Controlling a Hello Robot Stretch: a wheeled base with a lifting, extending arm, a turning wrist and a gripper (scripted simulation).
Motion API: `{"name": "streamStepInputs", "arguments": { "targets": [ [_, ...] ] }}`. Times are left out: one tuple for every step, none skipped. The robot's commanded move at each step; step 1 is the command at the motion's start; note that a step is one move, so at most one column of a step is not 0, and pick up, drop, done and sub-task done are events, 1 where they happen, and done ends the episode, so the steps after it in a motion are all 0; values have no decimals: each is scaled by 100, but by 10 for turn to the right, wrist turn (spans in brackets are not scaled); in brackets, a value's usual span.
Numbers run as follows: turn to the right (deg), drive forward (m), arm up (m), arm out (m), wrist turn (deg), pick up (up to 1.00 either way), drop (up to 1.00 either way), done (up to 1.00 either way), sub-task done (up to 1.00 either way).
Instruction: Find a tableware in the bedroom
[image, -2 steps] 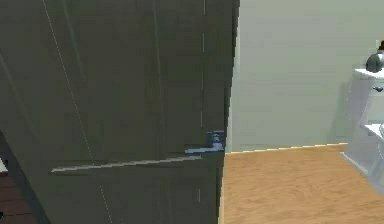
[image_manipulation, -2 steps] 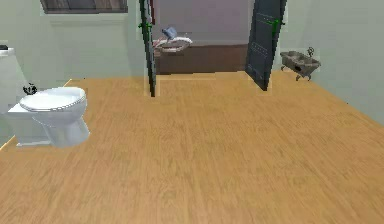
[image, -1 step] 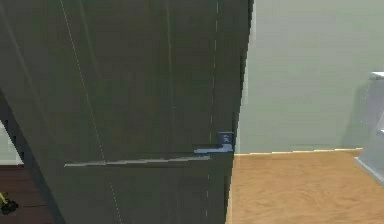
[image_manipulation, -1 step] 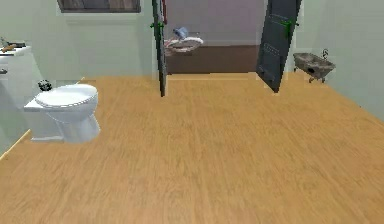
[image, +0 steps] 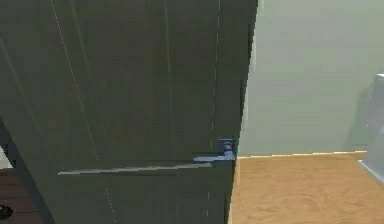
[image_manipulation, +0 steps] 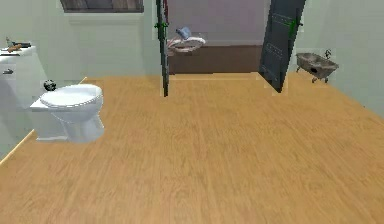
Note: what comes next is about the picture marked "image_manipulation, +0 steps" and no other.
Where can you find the dark grey room door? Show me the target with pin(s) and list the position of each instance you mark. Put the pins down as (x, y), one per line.
(280, 43)
(163, 50)

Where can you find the blue cushion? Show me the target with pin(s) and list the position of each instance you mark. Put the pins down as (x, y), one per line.
(184, 32)

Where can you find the white toilet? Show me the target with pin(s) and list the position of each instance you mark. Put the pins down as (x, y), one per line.
(70, 110)

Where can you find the dark flat object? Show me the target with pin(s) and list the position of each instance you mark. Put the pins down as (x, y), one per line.
(21, 44)

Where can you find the brown small object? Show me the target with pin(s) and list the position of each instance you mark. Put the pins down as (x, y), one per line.
(14, 48)

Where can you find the grey wall sink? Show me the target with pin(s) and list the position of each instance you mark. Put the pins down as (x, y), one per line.
(316, 65)

